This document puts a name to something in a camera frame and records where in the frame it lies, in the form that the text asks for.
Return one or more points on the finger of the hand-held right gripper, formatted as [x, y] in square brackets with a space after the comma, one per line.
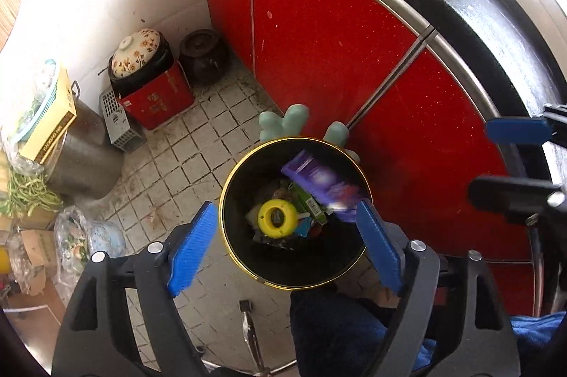
[505, 193]
[514, 131]

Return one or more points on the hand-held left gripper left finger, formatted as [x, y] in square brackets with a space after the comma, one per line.
[192, 248]

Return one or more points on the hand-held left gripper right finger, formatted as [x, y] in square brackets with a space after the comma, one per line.
[381, 248]

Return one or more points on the black trash bin gold rim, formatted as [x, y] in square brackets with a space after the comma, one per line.
[265, 262]

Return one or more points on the yellow tape roll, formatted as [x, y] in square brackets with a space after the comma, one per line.
[265, 219]

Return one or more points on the green paper carton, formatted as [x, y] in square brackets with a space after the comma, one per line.
[305, 200]

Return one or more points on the purple snack packet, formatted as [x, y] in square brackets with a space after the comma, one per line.
[319, 177]

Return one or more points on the blue floral bag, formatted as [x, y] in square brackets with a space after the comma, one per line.
[106, 239]

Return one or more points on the person's dark blue trouser leg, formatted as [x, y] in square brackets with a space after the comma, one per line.
[336, 332]

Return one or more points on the metal rod tool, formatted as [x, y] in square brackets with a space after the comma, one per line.
[252, 332]

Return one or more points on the clear bag of vegetables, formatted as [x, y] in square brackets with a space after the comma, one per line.
[71, 244]

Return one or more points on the large steel pot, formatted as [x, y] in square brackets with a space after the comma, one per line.
[86, 155]

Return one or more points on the blue cloth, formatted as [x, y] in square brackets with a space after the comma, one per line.
[538, 330]

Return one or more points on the grey plastic crate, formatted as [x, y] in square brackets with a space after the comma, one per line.
[117, 124]

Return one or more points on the red printed box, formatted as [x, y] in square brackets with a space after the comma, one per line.
[159, 102]

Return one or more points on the brown cardboard box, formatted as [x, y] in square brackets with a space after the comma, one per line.
[40, 246]

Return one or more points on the pile of green beans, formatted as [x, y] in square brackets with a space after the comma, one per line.
[29, 193]

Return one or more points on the black cooking pot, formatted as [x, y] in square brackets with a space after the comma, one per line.
[153, 73]

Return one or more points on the yellow cardboard box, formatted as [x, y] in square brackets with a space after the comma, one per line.
[53, 124]

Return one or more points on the dark brown ceramic jar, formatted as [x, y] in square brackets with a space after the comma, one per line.
[203, 56]

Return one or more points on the floral ceramic pot lid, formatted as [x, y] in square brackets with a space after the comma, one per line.
[135, 53]

